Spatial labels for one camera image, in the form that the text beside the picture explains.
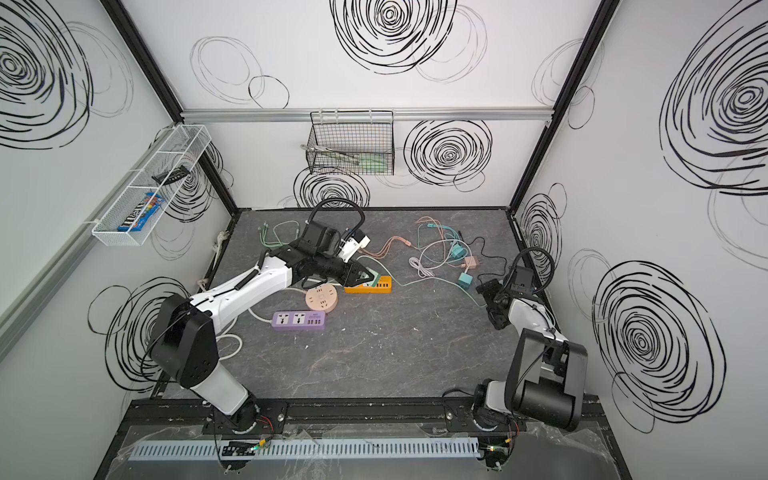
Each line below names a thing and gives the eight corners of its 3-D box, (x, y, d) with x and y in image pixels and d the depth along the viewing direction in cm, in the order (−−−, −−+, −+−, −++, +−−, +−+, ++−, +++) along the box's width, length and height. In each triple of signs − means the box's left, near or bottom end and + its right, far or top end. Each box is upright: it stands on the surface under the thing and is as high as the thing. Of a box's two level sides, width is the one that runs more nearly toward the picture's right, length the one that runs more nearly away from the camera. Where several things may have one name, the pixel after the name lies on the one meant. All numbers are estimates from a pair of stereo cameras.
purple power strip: (272, 329, 90) (269, 325, 88) (276, 314, 93) (273, 310, 91) (324, 329, 90) (322, 325, 88) (326, 314, 93) (324, 310, 91)
